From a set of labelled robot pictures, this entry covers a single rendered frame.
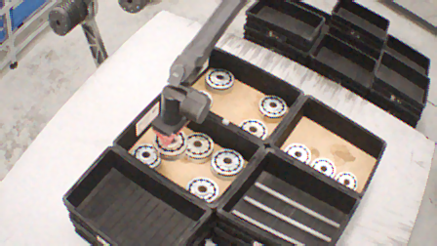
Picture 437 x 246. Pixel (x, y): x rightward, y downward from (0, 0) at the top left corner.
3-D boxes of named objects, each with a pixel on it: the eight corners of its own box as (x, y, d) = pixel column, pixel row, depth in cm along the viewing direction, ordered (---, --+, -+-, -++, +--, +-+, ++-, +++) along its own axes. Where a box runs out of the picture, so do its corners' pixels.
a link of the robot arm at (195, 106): (187, 63, 146) (175, 62, 138) (224, 81, 143) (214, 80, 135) (169, 103, 148) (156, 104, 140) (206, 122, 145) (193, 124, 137)
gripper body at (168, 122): (191, 115, 152) (192, 98, 147) (169, 139, 146) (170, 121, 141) (172, 104, 154) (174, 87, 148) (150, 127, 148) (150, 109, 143)
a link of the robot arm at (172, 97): (170, 77, 143) (157, 91, 139) (191, 88, 141) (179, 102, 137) (169, 95, 148) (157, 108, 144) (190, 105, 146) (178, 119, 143)
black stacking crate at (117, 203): (67, 217, 156) (60, 199, 147) (112, 166, 174) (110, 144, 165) (158, 284, 144) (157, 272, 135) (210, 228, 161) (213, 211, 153)
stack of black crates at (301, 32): (235, 69, 308) (244, 12, 274) (258, 44, 326) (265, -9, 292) (297, 100, 297) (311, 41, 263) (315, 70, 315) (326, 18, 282)
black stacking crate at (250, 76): (163, 112, 192) (164, 90, 183) (210, 67, 209) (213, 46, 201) (260, 168, 179) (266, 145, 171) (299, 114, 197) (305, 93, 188)
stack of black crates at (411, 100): (355, 129, 286) (374, 74, 253) (367, 99, 305) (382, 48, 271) (403, 155, 276) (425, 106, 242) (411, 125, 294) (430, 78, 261)
